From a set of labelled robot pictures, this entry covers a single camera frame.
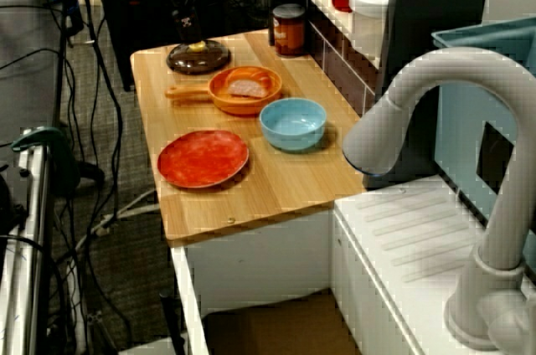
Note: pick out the red-orange plate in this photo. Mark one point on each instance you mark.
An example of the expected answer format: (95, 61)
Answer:
(201, 160)

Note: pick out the grey toy faucet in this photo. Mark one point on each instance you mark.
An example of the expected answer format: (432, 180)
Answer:
(502, 204)

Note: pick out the light blue bowl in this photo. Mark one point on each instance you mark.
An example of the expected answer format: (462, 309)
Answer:
(293, 129)

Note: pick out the dark equipment box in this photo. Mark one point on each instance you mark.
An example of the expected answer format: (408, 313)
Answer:
(8, 208)

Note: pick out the toy salmon sushi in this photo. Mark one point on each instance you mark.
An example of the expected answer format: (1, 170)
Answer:
(245, 89)

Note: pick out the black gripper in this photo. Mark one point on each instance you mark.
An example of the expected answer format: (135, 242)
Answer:
(182, 1)

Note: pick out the teal plastic bin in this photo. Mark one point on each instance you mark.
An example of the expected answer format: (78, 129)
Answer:
(460, 120)

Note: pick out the orange toy frying pan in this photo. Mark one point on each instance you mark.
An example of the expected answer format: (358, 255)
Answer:
(188, 93)

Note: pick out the aluminium frame rail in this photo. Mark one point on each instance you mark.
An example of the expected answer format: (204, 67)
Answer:
(33, 225)

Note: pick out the brown cardboard sheet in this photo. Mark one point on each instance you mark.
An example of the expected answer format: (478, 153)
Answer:
(285, 325)

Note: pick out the brown beans can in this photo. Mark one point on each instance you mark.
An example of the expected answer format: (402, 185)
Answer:
(289, 32)

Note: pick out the white toy sink unit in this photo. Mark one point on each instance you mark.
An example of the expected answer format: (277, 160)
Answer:
(419, 221)

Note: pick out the brown lid with yellow knob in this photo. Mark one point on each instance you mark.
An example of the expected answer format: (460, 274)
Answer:
(197, 62)

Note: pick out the white lidded plastic container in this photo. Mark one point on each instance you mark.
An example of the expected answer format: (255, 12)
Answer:
(368, 20)

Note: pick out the dark grey post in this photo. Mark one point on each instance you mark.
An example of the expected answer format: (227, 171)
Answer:
(435, 7)

